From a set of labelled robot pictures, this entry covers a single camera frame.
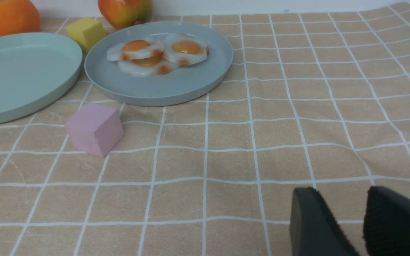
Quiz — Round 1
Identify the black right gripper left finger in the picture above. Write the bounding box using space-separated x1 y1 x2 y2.
290 187 359 256

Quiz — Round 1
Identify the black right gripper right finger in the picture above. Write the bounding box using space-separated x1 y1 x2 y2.
363 185 410 256

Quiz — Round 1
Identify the fried egg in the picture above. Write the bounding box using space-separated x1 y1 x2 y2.
116 59 179 77
162 33 210 66
107 36 164 61

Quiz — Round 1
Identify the beige checkered tablecloth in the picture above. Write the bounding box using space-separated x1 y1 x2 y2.
0 2 410 256

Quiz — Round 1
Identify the grey plate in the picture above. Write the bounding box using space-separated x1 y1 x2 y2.
84 21 234 107

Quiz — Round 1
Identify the fried egg bottom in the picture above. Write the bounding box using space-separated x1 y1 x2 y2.
116 59 179 77

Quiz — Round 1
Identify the pink foam cube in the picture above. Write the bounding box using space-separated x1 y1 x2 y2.
65 103 124 157

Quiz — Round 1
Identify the red yellow apple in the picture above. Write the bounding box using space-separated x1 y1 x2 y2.
98 0 153 30

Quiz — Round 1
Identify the yellow foam cube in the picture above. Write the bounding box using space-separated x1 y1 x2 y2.
66 18 106 53

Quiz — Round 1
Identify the mint green plate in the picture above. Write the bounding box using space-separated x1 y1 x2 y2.
0 32 83 123

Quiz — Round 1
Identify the orange fruit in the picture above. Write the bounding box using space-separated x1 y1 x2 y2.
0 0 41 37

